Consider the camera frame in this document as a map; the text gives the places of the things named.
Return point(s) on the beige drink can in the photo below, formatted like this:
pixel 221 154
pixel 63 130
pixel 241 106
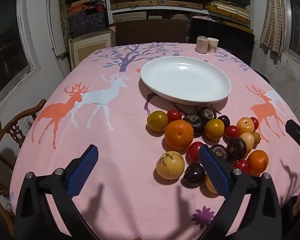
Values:
pixel 202 44

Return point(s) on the yellow fruit with stem hole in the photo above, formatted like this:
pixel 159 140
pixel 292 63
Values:
pixel 245 125

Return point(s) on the small orange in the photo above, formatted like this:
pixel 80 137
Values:
pixel 258 162

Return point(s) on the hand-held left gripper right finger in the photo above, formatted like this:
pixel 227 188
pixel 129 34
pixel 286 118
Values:
pixel 215 172

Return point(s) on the white framed window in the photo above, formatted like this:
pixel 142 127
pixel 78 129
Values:
pixel 7 50

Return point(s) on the red cherry tomato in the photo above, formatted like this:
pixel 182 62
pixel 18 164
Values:
pixel 241 166
pixel 231 132
pixel 254 123
pixel 174 115

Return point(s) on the yellow-green round fruit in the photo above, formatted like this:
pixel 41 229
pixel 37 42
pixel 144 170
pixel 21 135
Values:
pixel 214 129
pixel 157 121

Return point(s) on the large orange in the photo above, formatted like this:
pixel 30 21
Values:
pixel 179 134

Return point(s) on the barred window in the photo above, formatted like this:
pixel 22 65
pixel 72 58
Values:
pixel 298 30

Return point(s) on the small dark plum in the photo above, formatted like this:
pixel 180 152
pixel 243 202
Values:
pixel 224 120

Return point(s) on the brick pattern curtain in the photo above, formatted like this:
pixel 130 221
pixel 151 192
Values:
pixel 273 17

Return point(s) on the large dark plum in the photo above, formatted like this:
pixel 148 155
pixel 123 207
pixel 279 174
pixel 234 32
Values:
pixel 193 174

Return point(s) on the white paper cup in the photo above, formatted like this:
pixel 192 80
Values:
pixel 213 45

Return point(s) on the blue patterned fabric boxes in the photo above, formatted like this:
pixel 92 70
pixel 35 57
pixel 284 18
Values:
pixel 86 21

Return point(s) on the black chair back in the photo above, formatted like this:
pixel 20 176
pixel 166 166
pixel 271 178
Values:
pixel 222 33

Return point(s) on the speckled yellow melon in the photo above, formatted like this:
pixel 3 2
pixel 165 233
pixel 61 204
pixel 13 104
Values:
pixel 170 165

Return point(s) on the dark water chestnut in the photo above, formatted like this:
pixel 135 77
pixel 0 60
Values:
pixel 207 113
pixel 195 123
pixel 219 151

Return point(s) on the white oval plate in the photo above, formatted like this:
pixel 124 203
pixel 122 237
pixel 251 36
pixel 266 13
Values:
pixel 185 80

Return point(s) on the pink deer print tablecloth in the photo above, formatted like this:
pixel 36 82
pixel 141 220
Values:
pixel 130 142

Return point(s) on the shelf of flat boxes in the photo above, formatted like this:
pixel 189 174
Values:
pixel 107 7

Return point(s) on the dark mangosteen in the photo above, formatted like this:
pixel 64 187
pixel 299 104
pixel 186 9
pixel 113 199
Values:
pixel 236 148

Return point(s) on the small yellow-brown fruit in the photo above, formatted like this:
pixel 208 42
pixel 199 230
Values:
pixel 257 138

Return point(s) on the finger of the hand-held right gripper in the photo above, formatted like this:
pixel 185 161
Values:
pixel 293 130

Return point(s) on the wooden chair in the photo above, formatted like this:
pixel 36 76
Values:
pixel 5 135

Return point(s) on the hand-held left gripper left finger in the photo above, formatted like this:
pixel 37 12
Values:
pixel 82 172

